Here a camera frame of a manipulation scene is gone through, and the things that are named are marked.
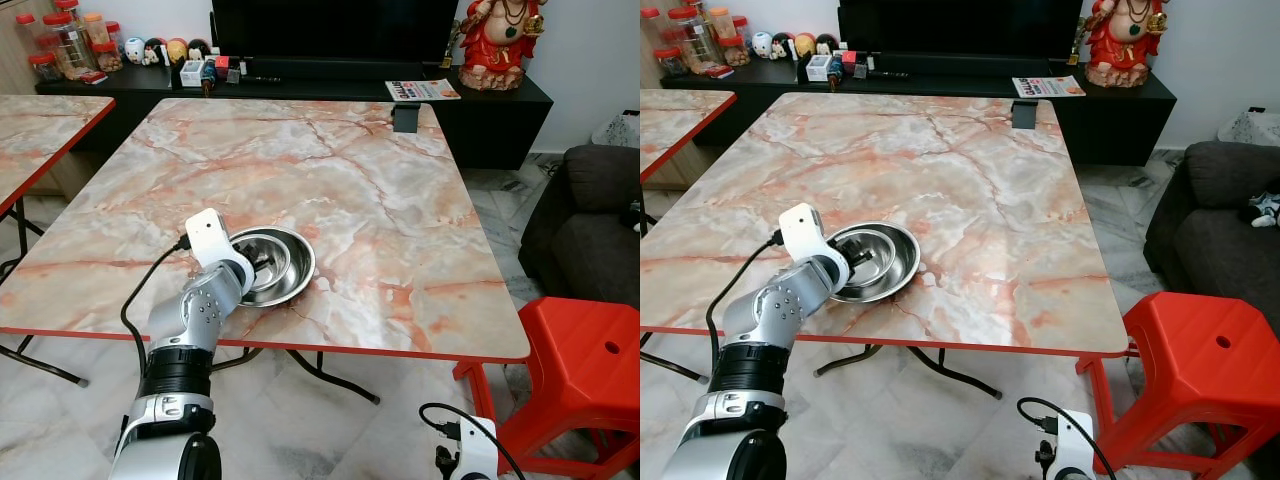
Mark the black round figurine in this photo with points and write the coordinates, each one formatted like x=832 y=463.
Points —
x=156 y=52
x=784 y=46

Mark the thin black pen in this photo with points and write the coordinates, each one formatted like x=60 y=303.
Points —
x=892 y=73
x=268 y=78

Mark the small red lid jar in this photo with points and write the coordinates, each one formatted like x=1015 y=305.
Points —
x=670 y=63
x=45 y=68
x=742 y=27
x=117 y=32

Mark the red plastic stool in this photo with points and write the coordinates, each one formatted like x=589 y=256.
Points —
x=1190 y=360
x=570 y=370

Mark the red laughing figure statue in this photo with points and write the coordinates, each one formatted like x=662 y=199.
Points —
x=1125 y=45
x=500 y=50

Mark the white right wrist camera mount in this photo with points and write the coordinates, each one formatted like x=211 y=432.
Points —
x=1075 y=445
x=478 y=450

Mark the small white box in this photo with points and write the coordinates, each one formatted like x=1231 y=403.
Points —
x=818 y=69
x=192 y=74

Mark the black television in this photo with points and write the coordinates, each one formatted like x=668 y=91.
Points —
x=960 y=28
x=330 y=30

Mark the white orange magazine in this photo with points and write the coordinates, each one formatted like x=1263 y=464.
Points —
x=1048 y=86
x=422 y=90

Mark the white blue round figurine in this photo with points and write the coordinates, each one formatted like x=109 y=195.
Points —
x=762 y=45
x=135 y=51

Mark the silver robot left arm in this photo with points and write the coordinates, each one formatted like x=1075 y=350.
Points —
x=190 y=315
x=775 y=310

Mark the large red lid jar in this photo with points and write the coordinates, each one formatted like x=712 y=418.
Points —
x=692 y=40
x=65 y=45

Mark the black TV console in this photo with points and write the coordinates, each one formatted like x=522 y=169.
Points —
x=480 y=125
x=1110 y=120

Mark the tall red lid jar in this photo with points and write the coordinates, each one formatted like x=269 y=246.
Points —
x=27 y=35
x=652 y=30

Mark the red lid jar brown contents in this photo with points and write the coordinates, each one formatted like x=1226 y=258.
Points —
x=108 y=58
x=733 y=53

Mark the yellow round figurine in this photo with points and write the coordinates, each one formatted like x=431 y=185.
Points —
x=177 y=51
x=805 y=45

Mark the dark round figurine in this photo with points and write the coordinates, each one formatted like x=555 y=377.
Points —
x=826 y=44
x=198 y=48

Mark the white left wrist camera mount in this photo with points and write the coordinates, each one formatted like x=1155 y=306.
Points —
x=208 y=238
x=802 y=232

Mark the black white plush toy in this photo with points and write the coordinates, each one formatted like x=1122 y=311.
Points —
x=1265 y=210

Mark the small blue gadget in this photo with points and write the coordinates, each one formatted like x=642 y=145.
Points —
x=208 y=76
x=836 y=72

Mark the black table edge clamp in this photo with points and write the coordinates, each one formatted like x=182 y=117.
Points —
x=407 y=118
x=1025 y=114

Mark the stainless steel bowl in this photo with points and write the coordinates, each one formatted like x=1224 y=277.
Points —
x=895 y=270
x=290 y=275

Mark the dark grey sofa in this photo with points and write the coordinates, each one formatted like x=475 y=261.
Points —
x=585 y=240
x=1210 y=245

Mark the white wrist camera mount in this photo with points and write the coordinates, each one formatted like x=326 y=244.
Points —
x=802 y=232
x=478 y=450
x=208 y=238
x=1075 y=445

